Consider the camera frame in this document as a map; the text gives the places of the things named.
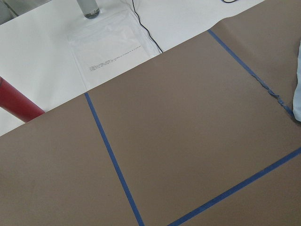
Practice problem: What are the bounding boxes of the red cylinder tube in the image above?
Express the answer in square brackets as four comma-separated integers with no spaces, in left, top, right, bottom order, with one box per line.
[0,77,45,122]

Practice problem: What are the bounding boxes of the light blue t-shirt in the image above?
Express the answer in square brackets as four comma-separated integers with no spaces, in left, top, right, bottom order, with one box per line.
[293,46,301,121]

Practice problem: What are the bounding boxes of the black table cable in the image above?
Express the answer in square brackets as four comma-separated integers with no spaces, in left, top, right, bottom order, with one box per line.
[130,0,163,53]

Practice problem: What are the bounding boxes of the clear glass bottle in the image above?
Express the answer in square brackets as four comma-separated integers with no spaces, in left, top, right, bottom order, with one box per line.
[77,0,100,19]

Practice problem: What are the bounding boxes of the clear plastic document sleeve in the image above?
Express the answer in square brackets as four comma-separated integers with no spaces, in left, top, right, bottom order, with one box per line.
[67,10,160,90]

